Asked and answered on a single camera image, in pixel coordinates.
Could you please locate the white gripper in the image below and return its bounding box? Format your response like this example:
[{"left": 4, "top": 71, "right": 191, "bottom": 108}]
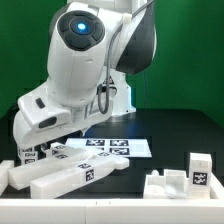
[{"left": 13, "top": 103, "right": 113, "bottom": 152}]

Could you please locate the white cube front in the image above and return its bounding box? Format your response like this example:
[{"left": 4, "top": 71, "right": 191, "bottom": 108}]
[{"left": 20, "top": 151, "right": 38, "bottom": 165}]

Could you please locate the white cube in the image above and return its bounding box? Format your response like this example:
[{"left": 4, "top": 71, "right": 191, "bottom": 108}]
[
  {"left": 188, "top": 153, "right": 212, "bottom": 199},
  {"left": 17, "top": 146, "right": 34, "bottom": 156},
  {"left": 20, "top": 151, "right": 38, "bottom": 165}
]

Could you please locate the white chair side frame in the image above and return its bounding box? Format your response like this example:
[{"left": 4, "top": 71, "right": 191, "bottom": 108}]
[{"left": 8, "top": 147, "right": 129, "bottom": 199}]

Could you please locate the white chair seat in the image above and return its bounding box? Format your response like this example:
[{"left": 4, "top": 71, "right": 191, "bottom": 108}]
[{"left": 143, "top": 169, "right": 188, "bottom": 199}]

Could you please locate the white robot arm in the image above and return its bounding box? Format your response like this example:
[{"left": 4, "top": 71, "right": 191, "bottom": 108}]
[{"left": 13, "top": 0, "right": 156, "bottom": 149}]

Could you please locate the white left barrier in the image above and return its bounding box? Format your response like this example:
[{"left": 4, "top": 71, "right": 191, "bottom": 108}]
[{"left": 0, "top": 160, "right": 14, "bottom": 196}]

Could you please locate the white barrier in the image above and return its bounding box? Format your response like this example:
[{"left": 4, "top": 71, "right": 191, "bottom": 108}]
[
  {"left": 0, "top": 160, "right": 14, "bottom": 196},
  {"left": 210, "top": 174, "right": 224, "bottom": 200},
  {"left": 0, "top": 199, "right": 224, "bottom": 224}
]

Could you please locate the white marker sheet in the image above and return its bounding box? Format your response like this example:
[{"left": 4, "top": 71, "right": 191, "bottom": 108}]
[{"left": 66, "top": 138, "right": 152, "bottom": 158}]

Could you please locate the white front barrier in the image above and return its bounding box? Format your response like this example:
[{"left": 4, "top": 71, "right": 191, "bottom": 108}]
[{"left": 0, "top": 199, "right": 224, "bottom": 224}]

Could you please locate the white right barrier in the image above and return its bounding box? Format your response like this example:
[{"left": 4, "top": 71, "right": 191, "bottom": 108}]
[{"left": 210, "top": 174, "right": 224, "bottom": 200}]

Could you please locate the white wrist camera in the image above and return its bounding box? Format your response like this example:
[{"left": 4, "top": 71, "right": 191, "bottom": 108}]
[{"left": 18, "top": 84, "right": 71, "bottom": 130}]

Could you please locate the grey arm hose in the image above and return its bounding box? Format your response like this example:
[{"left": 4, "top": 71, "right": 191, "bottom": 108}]
[{"left": 96, "top": 0, "right": 155, "bottom": 115}]

